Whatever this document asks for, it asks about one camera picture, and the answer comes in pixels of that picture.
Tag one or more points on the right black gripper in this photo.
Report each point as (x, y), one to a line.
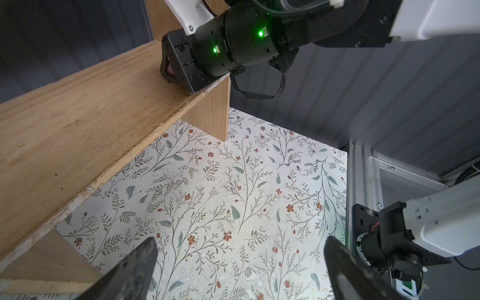
(178, 63)

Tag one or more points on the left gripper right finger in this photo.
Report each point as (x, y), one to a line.
(351, 278)

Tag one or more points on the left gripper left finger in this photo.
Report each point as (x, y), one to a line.
(130, 279)

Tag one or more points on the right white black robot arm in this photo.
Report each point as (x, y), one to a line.
(209, 46)

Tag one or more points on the wooden two-tier shelf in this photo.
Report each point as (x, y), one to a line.
(62, 142)

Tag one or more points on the floral patterned table mat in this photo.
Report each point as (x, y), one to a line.
(244, 219)

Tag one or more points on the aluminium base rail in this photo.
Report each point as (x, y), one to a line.
(378, 190)

